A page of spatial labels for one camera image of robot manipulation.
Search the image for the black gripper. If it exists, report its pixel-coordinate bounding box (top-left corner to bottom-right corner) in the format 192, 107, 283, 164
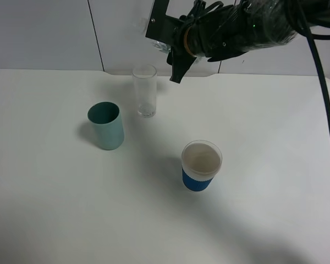
167, 5, 248, 84

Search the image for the clear green-label water bottle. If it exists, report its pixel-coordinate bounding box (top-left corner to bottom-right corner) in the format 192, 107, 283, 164
132, 16, 172, 54

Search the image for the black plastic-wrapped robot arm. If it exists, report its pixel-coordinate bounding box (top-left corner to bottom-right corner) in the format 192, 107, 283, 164
168, 1, 330, 83

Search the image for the teal green plastic cup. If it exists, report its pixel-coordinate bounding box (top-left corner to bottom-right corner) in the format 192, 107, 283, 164
87, 102, 124, 150

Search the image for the white cup with blue sleeve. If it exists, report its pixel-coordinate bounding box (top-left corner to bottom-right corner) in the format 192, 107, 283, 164
181, 140, 222, 192

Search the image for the tall clear glass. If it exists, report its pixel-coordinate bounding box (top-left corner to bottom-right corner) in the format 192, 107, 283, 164
132, 64, 157, 118

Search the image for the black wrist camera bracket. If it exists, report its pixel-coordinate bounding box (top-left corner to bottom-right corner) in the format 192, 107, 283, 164
145, 0, 183, 46

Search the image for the black cable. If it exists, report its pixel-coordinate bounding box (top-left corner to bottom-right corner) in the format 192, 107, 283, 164
280, 0, 330, 193

